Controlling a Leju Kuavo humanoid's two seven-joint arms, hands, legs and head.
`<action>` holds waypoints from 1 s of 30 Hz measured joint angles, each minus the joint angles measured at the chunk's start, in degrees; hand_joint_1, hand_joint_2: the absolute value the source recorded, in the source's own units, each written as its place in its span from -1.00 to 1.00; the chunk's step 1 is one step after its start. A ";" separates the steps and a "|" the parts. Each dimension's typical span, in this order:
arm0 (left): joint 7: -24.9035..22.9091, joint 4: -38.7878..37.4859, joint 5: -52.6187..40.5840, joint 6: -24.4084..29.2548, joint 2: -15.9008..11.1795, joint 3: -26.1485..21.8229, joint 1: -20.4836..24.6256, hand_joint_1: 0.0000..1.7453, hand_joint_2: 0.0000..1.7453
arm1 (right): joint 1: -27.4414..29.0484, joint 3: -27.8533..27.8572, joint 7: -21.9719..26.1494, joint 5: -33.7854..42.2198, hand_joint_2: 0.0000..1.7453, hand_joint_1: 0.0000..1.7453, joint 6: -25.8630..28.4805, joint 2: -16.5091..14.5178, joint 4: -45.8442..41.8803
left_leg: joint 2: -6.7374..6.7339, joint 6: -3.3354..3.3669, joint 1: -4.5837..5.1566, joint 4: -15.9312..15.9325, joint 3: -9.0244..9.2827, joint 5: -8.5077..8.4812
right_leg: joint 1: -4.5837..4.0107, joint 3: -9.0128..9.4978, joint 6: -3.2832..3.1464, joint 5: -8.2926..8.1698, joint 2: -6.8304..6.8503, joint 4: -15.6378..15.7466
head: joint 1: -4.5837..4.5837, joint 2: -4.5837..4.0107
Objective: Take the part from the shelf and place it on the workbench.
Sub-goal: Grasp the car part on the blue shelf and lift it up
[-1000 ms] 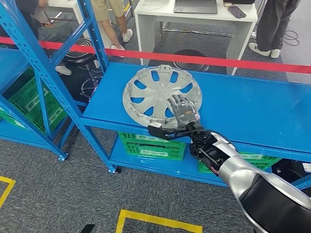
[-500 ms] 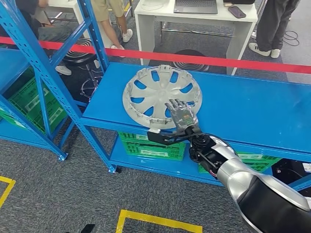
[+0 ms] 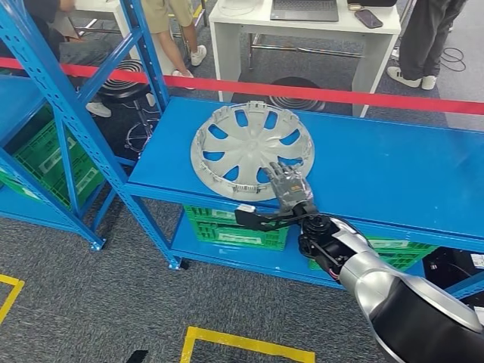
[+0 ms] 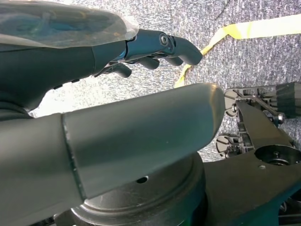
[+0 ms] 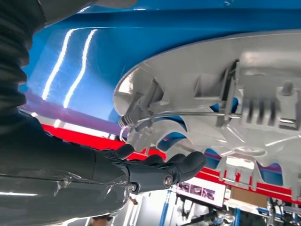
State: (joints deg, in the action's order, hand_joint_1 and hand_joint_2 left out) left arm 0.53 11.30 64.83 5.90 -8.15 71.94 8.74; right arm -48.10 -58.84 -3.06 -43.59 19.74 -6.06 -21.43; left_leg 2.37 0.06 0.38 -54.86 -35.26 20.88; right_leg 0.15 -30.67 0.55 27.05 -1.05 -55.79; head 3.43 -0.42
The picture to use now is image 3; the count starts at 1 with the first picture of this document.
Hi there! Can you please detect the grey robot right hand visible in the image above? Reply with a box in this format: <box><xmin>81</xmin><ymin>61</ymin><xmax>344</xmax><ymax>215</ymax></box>
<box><xmin>264</xmin><ymin>161</ymin><xmax>315</xmax><ymax>212</ymax></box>

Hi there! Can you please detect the silver plastic wheel hubcap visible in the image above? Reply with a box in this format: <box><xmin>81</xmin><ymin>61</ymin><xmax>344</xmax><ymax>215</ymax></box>
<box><xmin>190</xmin><ymin>100</ymin><xmax>315</xmax><ymax>203</ymax></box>

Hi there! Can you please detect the blue metal shelf rack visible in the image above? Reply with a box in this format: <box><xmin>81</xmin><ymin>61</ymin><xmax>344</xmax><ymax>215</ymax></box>
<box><xmin>0</xmin><ymin>0</ymin><xmax>484</xmax><ymax>302</ymax></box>
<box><xmin>0</xmin><ymin>70</ymin><xmax>128</xmax><ymax>252</ymax></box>

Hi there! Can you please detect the red barrier belt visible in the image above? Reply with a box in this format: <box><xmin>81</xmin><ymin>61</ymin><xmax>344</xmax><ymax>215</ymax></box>
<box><xmin>0</xmin><ymin>56</ymin><xmax>484</xmax><ymax>117</ymax></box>

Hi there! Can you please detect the white desk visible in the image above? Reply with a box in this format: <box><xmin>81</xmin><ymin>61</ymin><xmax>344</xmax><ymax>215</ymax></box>
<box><xmin>208</xmin><ymin>0</ymin><xmax>402</xmax><ymax>119</ymax></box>
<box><xmin>49</xmin><ymin>0</ymin><xmax>179</xmax><ymax>76</ymax></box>

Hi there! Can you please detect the grey laptop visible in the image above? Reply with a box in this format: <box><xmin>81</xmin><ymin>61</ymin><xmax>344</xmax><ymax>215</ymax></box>
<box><xmin>270</xmin><ymin>0</ymin><xmax>340</xmax><ymax>23</ymax></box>

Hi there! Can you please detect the clear round plate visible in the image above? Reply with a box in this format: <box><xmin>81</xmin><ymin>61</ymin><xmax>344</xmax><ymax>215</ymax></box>
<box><xmin>218</xmin><ymin>0</ymin><xmax>258</xmax><ymax>17</ymax></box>

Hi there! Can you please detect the dark smartphone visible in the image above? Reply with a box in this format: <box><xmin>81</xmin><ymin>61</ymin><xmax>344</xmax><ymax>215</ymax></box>
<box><xmin>354</xmin><ymin>8</ymin><xmax>384</xmax><ymax>30</ymax></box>

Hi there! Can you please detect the black case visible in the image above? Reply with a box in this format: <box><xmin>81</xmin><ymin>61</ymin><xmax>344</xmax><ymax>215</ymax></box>
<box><xmin>347</xmin><ymin>0</ymin><xmax>398</xmax><ymax>8</ymax></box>

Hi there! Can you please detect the black cardboard box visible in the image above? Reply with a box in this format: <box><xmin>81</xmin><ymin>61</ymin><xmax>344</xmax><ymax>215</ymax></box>
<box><xmin>422</xmin><ymin>247</ymin><xmax>484</xmax><ymax>308</ymax></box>

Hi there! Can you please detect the person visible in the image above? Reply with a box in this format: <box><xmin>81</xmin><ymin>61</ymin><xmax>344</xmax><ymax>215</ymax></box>
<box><xmin>387</xmin><ymin>0</ymin><xmax>469</xmax><ymax>92</ymax></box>
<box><xmin>140</xmin><ymin>0</ymin><xmax>208</xmax><ymax>92</ymax></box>
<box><xmin>20</xmin><ymin>0</ymin><xmax>156</xmax><ymax>119</ymax></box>

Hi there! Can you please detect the yellow floor tape square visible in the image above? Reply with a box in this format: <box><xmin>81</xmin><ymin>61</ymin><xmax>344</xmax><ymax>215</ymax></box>
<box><xmin>0</xmin><ymin>274</ymin><xmax>26</xmax><ymax>326</ymax></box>

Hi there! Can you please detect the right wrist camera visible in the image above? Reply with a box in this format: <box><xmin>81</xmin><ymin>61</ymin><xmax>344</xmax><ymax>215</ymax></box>
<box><xmin>234</xmin><ymin>203</ymin><xmax>300</xmax><ymax>232</ymax></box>

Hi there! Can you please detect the black coiled floor cable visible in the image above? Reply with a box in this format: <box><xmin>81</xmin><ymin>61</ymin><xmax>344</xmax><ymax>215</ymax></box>
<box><xmin>439</xmin><ymin>46</ymin><xmax>467</xmax><ymax>73</ymax></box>

